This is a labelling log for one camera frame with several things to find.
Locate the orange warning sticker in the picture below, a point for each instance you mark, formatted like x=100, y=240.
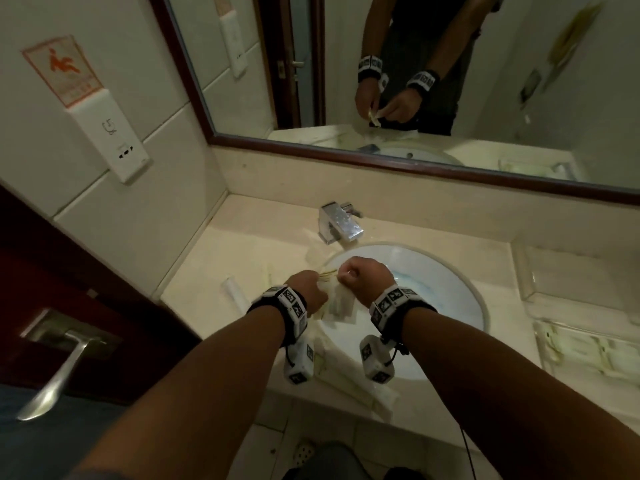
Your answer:
x=62, y=69

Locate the bundle of striped toiletry sachets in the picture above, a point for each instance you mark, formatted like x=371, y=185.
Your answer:
x=585, y=349

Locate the person's left forearm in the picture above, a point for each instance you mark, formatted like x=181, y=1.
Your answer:
x=200, y=394

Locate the wooden framed mirror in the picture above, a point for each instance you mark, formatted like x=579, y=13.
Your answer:
x=550, y=94

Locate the white sink basin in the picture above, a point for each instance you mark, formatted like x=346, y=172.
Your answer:
x=440, y=289

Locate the person's right forearm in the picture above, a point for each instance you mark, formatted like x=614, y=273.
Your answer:
x=500, y=389

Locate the white wall socket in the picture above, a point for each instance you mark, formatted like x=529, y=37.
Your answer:
x=112, y=139

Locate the chrome faucet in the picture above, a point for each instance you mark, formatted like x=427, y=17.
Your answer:
x=337, y=222

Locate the person's right hand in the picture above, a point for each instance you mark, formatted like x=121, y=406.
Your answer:
x=367, y=279

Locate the long cream toothbrush packet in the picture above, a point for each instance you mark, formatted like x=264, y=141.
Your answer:
x=345, y=377

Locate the dark trousers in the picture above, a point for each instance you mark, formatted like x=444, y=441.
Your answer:
x=340, y=464

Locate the white perforated slipper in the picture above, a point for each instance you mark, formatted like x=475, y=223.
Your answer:
x=303, y=453

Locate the dark wooden door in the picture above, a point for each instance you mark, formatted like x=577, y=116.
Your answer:
x=50, y=294

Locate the person's left hand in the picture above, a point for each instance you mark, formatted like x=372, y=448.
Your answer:
x=310, y=289

